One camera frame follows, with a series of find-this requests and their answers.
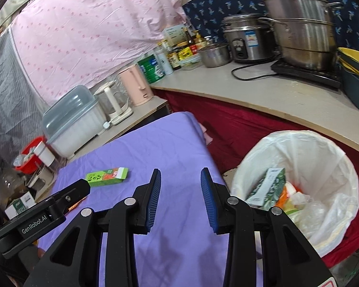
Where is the small cardboard box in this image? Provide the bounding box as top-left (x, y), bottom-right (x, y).
top-left (4, 192), bottom-right (36, 219)

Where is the clear glass jar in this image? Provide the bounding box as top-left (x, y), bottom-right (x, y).
top-left (0, 166), bottom-right (26, 196)

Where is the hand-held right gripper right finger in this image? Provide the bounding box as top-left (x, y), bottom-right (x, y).
top-left (200, 167), bottom-right (332, 287)

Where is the white plastic jar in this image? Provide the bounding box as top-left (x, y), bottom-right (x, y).
top-left (34, 141), bottom-right (56, 166)

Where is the bin with white liner bag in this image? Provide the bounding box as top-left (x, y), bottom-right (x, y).
top-left (230, 130), bottom-right (359, 258)

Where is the black power cable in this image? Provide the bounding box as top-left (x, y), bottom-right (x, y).
top-left (231, 63), bottom-right (277, 81)

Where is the steel bowl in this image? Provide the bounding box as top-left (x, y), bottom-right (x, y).
top-left (197, 43), bottom-right (232, 68)

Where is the steel rice cooker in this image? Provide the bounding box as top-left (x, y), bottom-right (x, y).
top-left (221, 13), bottom-right (277, 64)

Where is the red plastic basin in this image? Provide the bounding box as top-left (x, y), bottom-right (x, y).
top-left (13, 136), bottom-right (47, 174)

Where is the yellow label jar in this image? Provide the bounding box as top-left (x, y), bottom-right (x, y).
top-left (176, 45), bottom-right (193, 60)

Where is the white dish box, translucent lid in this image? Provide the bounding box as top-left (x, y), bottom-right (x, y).
top-left (42, 85), bottom-right (105, 159)

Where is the yellow plastic basin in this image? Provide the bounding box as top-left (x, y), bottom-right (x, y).
top-left (337, 47), bottom-right (359, 69)

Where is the large steel steamer pot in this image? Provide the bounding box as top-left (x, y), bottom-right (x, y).
top-left (259, 0), bottom-right (344, 72)

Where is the purple table cloth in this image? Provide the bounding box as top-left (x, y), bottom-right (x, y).
top-left (37, 111), bottom-right (264, 287)

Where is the green paper box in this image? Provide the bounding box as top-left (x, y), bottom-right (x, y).
top-left (85, 167), bottom-right (129, 188)

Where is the dark red cloth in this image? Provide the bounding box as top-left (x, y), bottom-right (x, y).
top-left (151, 88), bottom-right (359, 268)

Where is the green white printed carton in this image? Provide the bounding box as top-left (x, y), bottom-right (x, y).
top-left (246, 167), bottom-right (287, 211)

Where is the grey blue plastic basin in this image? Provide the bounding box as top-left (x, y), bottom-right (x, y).
top-left (339, 63), bottom-right (359, 114)

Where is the glass kettle with white handle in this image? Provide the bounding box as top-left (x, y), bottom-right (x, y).
top-left (93, 81), bottom-right (134, 125)

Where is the black induction cooker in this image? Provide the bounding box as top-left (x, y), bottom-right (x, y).
top-left (271, 58), bottom-right (343, 88)

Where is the navy printed cloth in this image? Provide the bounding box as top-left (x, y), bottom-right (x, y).
top-left (182, 0), bottom-right (359, 63)

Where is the pink dotted sheet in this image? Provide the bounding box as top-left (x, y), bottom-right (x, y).
top-left (10, 0), bottom-right (187, 105)

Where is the grey striped cloth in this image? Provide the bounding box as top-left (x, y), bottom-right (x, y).
top-left (0, 33), bottom-right (53, 183)

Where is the clear glass food container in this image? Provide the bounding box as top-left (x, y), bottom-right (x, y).
top-left (179, 57), bottom-right (202, 71)

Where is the pink cloth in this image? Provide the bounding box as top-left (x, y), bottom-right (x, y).
top-left (197, 122), bottom-right (213, 146)

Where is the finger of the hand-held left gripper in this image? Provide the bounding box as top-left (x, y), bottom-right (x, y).
top-left (46, 179), bottom-right (91, 216)

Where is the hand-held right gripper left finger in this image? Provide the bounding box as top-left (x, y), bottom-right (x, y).
top-left (24, 168), bottom-right (162, 287)

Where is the green tin can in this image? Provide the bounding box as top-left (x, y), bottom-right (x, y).
top-left (137, 52), bottom-right (165, 83)

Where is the dark sauce bottle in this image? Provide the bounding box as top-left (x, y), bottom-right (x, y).
top-left (167, 46), bottom-right (182, 71)

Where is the pink electric kettle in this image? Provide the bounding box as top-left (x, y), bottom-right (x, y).
top-left (118, 64), bottom-right (154, 106)

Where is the white plastic bottle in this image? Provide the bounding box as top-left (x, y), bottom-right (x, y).
top-left (156, 46), bottom-right (174, 75)

